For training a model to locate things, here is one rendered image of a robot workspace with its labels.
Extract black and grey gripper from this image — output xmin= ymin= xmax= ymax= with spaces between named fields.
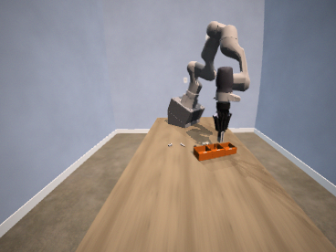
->
xmin=213 ymin=102 xmax=232 ymax=142

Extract orange three-compartment bin rack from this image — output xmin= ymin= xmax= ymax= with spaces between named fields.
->
xmin=194 ymin=142 xmax=237 ymax=161

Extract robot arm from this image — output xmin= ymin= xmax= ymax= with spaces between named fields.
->
xmin=179 ymin=21 xmax=250 ymax=109

